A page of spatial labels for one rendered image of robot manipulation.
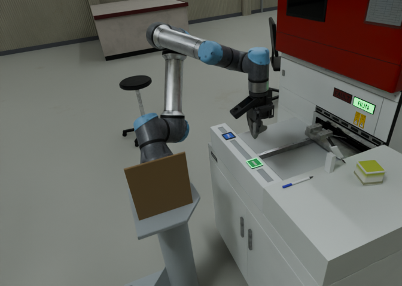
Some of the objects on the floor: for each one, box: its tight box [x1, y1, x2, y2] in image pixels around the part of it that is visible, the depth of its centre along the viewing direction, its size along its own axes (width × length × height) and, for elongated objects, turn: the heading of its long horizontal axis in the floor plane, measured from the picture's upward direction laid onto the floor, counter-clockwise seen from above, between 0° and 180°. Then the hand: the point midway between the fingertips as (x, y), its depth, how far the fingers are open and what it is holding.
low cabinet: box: [90, 0, 190, 61], centre depth 750 cm, size 213×263×99 cm
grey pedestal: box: [124, 182, 200, 286], centre depth 148 cm, size 51×44×82 cm
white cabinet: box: [208, 144, 402, 286], centre depth 157 cm, size 64×96×82 cm, turn 30°
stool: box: [119, 75, 152, 147], centre depth 329 cm, size 58×56×70 cm
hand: (253, 136), depth 115 cm, fingers closed
